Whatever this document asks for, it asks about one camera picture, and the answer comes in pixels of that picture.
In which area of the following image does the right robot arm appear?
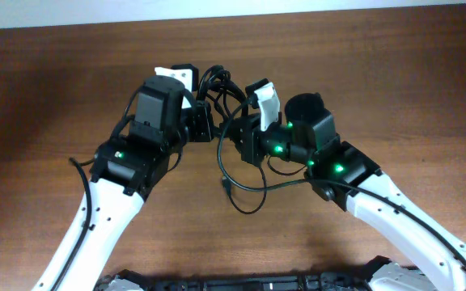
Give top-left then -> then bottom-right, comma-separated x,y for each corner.
224,79 -> 466,290

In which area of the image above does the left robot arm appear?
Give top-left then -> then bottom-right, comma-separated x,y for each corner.
33,64 -> 213,290

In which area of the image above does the right camera black cable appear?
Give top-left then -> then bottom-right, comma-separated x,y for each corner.
216,95 -> 466,286

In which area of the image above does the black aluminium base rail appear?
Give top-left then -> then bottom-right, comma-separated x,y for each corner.
94,255 -> 436,291

